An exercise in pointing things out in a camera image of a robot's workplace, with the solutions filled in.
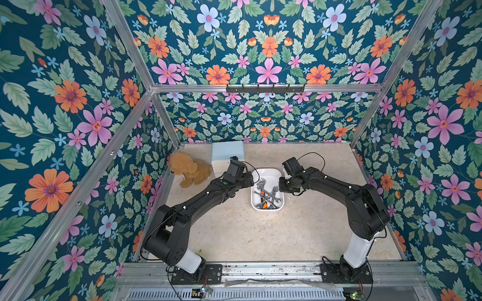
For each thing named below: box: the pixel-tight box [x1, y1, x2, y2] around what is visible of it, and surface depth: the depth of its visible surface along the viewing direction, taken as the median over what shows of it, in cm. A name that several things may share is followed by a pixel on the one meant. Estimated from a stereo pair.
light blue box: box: [210, 141, 246, 179], surface depth 98 cm
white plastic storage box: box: [250, 167, 285, 212], surface depth 97 cm
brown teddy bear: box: [167, 151, 213, 189], surface depth 91 cm
